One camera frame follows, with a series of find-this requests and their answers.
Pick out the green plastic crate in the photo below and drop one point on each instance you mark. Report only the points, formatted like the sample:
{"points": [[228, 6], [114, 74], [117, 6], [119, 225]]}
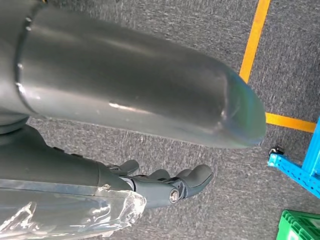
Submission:
{"points": [[300, 228]]}

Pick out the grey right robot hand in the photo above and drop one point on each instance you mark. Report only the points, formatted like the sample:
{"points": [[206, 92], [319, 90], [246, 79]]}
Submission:
{"points": [[124, 82]]}

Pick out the blue metal shelf rack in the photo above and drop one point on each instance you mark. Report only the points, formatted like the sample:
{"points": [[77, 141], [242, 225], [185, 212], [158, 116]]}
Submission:
{"points": [[295, 174]]}

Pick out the yellow floor tape square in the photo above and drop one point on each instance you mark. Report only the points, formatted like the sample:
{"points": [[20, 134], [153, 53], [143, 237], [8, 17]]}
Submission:
{"points": [[255, 33]]}

